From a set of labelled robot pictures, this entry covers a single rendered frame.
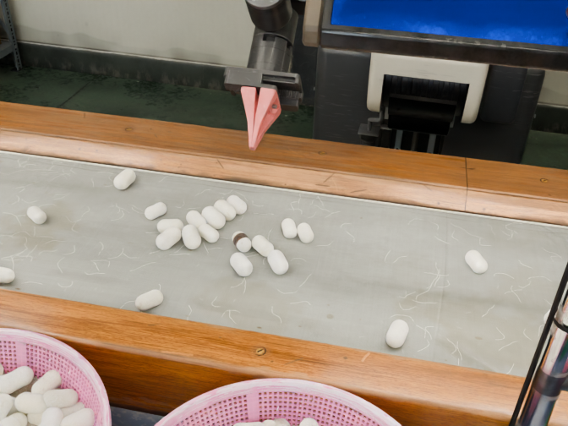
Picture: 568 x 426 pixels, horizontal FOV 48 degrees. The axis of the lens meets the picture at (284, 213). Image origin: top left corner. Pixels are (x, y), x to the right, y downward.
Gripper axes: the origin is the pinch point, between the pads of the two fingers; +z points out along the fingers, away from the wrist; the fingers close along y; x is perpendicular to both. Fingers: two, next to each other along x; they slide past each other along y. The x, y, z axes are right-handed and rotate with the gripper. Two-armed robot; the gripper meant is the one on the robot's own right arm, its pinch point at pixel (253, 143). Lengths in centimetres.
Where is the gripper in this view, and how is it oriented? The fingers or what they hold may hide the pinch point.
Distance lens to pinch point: 85.7
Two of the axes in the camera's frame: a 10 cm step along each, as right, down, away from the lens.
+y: 9.8, 1.4, -1.5
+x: 1.1, 2.6, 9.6
